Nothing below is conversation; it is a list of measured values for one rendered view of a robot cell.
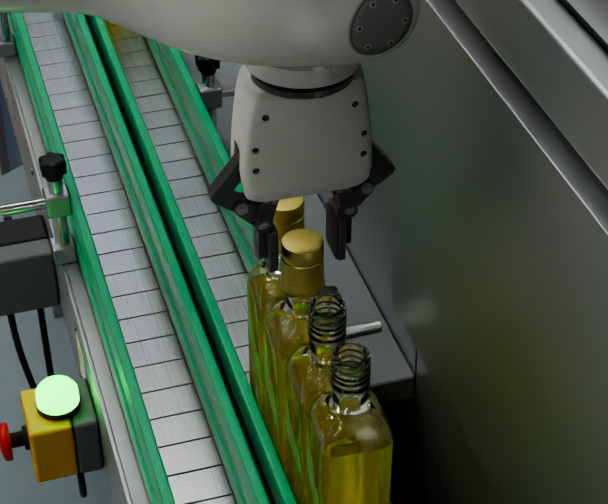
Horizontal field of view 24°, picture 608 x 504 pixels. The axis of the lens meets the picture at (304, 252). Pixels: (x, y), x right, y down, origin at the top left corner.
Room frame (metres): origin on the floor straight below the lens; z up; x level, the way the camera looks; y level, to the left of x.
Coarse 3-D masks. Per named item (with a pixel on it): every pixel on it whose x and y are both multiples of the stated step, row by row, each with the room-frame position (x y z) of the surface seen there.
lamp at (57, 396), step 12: (48, 384) 1.07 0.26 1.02; (60, 384) 1.07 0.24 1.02; (72, 384) 1.07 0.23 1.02; (36, 396) 1.06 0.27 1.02; (48, 396) 1.06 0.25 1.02; (60, 396) 1.06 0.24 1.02; (72, 396) 1.06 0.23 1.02; (36, 408) 1.06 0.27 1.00; (48, 408) 1.05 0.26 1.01; (60, 408) 1.05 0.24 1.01; (72, 408) 1.06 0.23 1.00
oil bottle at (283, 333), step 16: (272, 320) 0.90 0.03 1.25; (288, 320) 0.89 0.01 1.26; (304, 320) 0.89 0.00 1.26; (272, 336) 0.89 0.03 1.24; (288, 336) 0.88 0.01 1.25; (304, 336) 0.88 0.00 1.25; (272, 352) 0.89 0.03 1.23; (288, 352) 0.88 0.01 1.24; (272, 368) 0.89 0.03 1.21; (272, 384) 0.89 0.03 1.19; (272, 400) 0.90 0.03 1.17; (272, 416) 0.90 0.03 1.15; (272, 432) 0.90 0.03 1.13
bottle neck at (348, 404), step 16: (336, 352) 0.80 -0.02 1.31; (352, 352) 0.81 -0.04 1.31; (368, 352) 0.80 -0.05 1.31; (336, 368) 0.79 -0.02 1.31; (352, 368) 0.78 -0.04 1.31; (368, 368) 0.79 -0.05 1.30; (336, 384) 0.79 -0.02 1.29; (352, 384) 0.78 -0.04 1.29; (368, 384) 0.79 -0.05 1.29; (336, 400) 0.79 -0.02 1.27; (352, 400) 0.78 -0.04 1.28; (368, 400) 0.79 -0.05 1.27
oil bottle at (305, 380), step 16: (304, 352) 0.86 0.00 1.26; (288, 368) 0.86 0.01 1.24; (304, 368) 0.84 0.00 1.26; (320, 368) 0.84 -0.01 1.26; (288, 384) 0.86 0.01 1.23; (304, 384) 0.83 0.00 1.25; (320, 384) 0.83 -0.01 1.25; (288, 400) 0.86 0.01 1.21; (304, 400) 0.82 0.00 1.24; (288, 416) 0.86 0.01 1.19; (304, 416) 0.82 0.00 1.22; (288, 432) 0.86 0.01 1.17; (304, 432) 0.82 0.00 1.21; (288, 448) 0.86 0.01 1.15; (304, 448) 0.82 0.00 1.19; (288, 464) 0.86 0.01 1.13; (304, 464) 0.82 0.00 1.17; (288, 480) 0.86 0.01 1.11; (304, 480) 0.82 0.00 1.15; (304, 496) 0.82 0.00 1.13
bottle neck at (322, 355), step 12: (312, 300) 0.86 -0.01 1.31; (324, 300) 0.86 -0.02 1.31; (336, 300) 0.86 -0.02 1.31; (312, 312) 0.84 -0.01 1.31; (324, 312) 0.86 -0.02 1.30; (336, 312) 0.84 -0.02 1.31; (312, 324) 0.84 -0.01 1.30; (324, 324) 0.84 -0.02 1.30; (336, 324) 0.84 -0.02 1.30; (312, 336) 0.84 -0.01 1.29; (324, 336) 0.84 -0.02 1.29; (336, 336) 0.84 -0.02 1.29; (312, 348) 0.84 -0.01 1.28; (324, 348) 0.84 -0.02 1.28; (324, 360) 0.84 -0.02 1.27
